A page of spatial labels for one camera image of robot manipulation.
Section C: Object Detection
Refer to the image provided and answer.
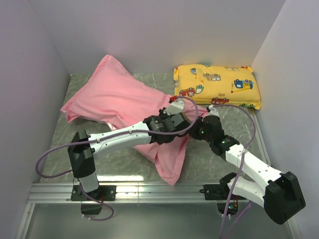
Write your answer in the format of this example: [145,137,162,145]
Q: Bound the pink pillowcase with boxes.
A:
[60,54,209,187]

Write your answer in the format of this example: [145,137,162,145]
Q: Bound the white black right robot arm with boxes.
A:
[190,115,306,225]

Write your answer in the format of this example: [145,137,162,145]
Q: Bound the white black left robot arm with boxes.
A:
[67,113,191,200]

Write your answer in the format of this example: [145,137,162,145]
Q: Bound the yellow cartoon car pillow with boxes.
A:
[173,64,261,110]

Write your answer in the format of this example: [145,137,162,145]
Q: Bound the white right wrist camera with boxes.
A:
[206,105,219,117]

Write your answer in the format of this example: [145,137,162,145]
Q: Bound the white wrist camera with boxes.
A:
[206,105,219,117]
[163,96,184,116]

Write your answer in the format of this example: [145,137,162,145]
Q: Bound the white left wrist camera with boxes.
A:
[163,96,184,116]

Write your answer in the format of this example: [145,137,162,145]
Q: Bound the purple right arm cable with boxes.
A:
[211,104,257,239]

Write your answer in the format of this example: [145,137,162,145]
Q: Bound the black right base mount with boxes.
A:
[199,173,250,215]

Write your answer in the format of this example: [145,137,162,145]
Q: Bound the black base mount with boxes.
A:
[199,173,250,215]
[70,185,117,221]

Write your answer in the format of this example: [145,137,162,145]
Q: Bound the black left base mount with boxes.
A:
[70,185,117,221]

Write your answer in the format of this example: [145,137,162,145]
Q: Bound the aluminium mounting rail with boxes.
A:
[14,183,300,239]

